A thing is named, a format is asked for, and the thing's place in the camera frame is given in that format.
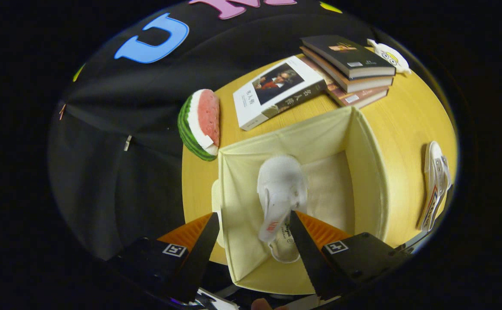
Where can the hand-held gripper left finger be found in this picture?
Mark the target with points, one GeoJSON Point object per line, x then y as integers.
{"type": "Point", "coordinates": [197, 258]}

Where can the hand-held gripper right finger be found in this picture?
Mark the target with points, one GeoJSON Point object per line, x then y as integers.
{"type": "Point", "coordinates": [311, 262]}

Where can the beige fabric storage box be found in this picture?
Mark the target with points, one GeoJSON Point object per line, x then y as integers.
{"type": "Point", "coordinates": [242, 193]}

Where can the white shoe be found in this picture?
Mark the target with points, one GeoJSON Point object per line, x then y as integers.
{"type": "Point", "coordinates": [279, 185]}
{"type": "Point", "coordinates": [435, 172]}

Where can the white power strip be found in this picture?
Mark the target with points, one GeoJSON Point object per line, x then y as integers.
{"type": "Point", "coordinates": [216, 301]}

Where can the black backdrop cloth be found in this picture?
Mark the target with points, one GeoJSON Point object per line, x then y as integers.
{"type": "Point", "coordinates": [117, 181]}

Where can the silver clip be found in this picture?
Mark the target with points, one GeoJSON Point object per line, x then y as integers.
{"type": "Point", "coordinates": [127, 142]}

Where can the watermelon slice toy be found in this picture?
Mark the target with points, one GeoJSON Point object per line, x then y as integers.
{"type": "Point", "coordinates": [205, 118]}

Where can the white portrait cover book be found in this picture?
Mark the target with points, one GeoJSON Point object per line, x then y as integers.
{"type": "Point", "coordinates": [255, 107]}

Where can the reddish cover book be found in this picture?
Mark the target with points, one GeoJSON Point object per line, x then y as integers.
{"type": "Point", "coordinates": [360, 98]}

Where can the brown cover book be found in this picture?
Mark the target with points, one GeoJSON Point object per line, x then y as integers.
{"type": "Point", "coordinates": [365, 83]}

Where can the pink clip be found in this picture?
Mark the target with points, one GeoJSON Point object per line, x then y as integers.
{"type": "Point", "coordinates": [62, 111]}

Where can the white plush toy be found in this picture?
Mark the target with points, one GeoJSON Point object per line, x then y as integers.
{"type": "Point", "coordinates": [389, 56]}

